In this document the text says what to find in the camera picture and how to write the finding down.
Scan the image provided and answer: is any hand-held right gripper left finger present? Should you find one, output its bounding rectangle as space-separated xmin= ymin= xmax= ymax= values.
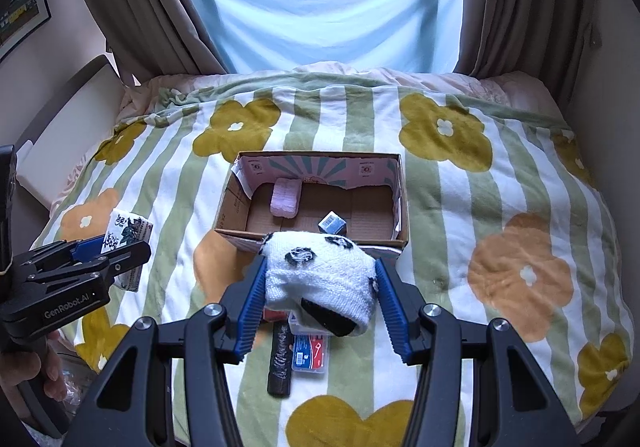
xmin=65 ymin=257 xmax=273 ymax=447

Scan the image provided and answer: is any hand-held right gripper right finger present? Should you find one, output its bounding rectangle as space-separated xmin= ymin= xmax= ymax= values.
xmin=372 ymin=257 xmax=566 ymax=447

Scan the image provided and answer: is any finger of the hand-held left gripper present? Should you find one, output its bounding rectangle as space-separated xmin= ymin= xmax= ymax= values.
xmin=20 ymin=236 xmax=108 ymax=274
xmin=25 ymin=241 xmax=152 ymax=288

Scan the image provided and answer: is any printed tissue packet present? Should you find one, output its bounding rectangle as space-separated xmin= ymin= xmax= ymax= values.
xmin=101 ymin=208 xmax=154 ymax=293

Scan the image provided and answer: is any white black knitted sock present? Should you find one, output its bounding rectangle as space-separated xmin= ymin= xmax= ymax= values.
xmin=261 ymin=230 xmax=379 ymax=339

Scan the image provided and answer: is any cardboard box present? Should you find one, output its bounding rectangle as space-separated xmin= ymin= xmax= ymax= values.
xmin=212 ymin=151 xmax=411 ymax=252

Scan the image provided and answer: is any person's left hand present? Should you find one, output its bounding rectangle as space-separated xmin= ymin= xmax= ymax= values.
xmin=0 ymin=331 xmax=68 ymax=400

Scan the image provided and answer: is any black roll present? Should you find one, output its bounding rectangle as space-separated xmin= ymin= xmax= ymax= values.
xmin=266 ymin=321 xmax=294 ymax=398

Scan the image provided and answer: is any blue clear plastic case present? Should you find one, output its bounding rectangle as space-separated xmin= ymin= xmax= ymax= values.
xmin=291 ymin=331 xmax=331 ymax=374

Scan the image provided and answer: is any clear plastic bag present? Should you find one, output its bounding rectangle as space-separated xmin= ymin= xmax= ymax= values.
xmin=56 ymin=352 xmax=103 ymax=403

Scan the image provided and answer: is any small blue box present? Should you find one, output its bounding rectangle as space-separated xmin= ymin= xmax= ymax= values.
xmin=318 ymin=210 xmax=347 ymax=236

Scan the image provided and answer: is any pink sponge block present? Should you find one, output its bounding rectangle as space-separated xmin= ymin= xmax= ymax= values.
xmin=269 ymin=178 xmax=303 ymax=218

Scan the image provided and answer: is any white headboard panel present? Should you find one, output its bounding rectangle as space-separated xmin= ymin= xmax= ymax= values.
xmin=14 ymin=54 xmax=129 ymax=218

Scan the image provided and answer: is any flower striped blanket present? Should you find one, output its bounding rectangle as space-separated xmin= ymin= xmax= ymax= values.
xmin=37 ymin=72 xmax=633 ymax=447

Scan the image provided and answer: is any beige curtain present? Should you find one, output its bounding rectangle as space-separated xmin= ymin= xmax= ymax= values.
xmin=451 ymin=0 xmax=603 ymax=78
xmin=64 ymin=0 xmax=230 ymax=88

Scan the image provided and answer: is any light blue sheer curtain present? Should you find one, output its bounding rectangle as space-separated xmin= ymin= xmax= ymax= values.
xmin=175 ymin=0 xmax=465 ymax=76

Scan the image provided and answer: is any framed wall picture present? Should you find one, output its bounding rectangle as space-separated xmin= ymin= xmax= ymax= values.
xmin=0 ymin=0 xmax=54 ymax=64

